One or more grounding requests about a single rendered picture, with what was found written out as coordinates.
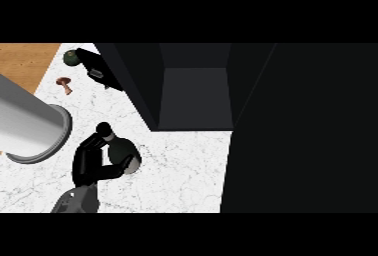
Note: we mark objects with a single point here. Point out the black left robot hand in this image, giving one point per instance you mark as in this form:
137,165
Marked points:
85,166

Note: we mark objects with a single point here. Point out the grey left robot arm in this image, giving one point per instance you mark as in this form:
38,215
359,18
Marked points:
78,201

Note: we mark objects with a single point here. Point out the dark grey open cabinet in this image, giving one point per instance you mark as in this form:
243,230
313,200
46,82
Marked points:
193,96

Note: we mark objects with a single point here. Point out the dark grey cabinet door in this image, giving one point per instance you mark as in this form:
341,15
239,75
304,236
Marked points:
304,133

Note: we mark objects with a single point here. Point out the grey cylindrical container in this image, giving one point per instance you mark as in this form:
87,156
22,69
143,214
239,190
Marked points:
29,126

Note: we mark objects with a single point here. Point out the brown mushroom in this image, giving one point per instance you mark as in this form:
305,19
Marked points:
63,83

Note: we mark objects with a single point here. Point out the green avocado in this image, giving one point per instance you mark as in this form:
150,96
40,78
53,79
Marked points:
71,58

